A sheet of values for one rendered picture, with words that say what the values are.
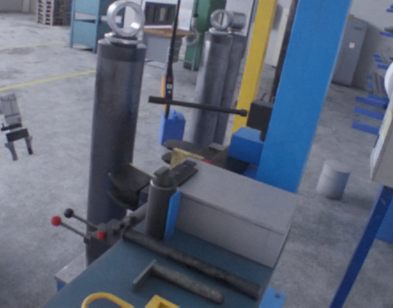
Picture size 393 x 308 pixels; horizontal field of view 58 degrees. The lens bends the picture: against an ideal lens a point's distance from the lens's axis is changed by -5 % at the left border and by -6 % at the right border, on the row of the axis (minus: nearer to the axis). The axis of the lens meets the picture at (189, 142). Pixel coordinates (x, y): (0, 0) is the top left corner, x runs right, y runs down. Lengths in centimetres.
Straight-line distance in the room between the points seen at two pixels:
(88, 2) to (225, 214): 865
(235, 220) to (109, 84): 87
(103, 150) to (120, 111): 21
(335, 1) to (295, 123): 43
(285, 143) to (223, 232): 45
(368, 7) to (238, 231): 1120
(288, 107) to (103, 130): 83
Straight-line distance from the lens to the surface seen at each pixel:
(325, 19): 129
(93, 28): 938
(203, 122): 294
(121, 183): 146
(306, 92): 131
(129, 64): 161
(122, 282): 94
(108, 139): 171
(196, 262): 98
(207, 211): 106
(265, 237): 104
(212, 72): 284
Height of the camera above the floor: 172
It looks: 22 degrees down
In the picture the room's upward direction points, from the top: 10 degrees clockwise
